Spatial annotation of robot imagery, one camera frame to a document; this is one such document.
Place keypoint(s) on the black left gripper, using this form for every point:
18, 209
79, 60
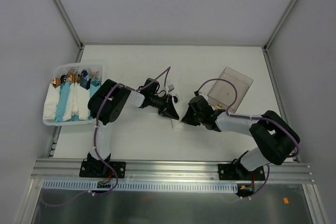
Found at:
167, 105

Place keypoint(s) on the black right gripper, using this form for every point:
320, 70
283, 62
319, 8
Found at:
192, 114

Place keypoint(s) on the white paper napkin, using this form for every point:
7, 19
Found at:
177, 124

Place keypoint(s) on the wooden handled spoon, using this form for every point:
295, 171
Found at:
175, 99

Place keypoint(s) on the clear plastic utensil box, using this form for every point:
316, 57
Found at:
222, 94

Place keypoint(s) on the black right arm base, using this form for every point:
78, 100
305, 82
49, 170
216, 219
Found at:
236, 172

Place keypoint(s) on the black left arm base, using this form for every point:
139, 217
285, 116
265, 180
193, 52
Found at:
100, 170

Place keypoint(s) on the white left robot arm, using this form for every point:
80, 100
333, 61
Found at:
106, 105

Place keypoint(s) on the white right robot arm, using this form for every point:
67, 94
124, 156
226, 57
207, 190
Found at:
274, 138

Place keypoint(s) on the light blue rolled napkin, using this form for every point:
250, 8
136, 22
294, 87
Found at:
61, 106

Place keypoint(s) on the white rolled napkin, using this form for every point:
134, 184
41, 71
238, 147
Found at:
51, 102

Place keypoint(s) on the copper fork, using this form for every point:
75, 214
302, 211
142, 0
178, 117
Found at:
71, 75

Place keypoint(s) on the copper spoon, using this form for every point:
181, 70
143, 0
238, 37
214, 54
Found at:
56, 82

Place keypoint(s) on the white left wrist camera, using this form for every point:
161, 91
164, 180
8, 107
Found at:
169, 88

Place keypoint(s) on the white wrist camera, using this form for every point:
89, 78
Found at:
198, 93
169, 88

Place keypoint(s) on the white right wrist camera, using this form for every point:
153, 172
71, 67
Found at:
198, 93

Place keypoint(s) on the aluminium frame rail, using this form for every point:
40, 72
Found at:
173, 171

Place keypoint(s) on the perforated cable duct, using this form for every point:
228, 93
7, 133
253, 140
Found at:
141, 186

